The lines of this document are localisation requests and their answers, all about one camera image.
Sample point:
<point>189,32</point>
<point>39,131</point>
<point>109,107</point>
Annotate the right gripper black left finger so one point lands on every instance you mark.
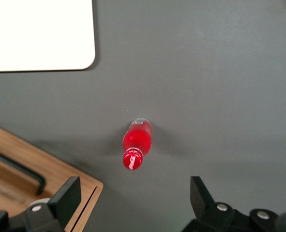
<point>65,198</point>

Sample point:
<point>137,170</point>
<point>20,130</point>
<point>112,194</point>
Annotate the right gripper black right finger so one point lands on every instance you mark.
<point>202,200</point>

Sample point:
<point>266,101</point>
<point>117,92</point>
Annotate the red coke bottle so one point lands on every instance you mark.
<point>138,141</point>

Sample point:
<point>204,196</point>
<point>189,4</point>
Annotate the white plastic tray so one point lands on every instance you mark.
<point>36,33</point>

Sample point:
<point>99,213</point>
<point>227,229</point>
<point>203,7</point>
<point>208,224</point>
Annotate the wooden board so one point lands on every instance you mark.
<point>60,169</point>

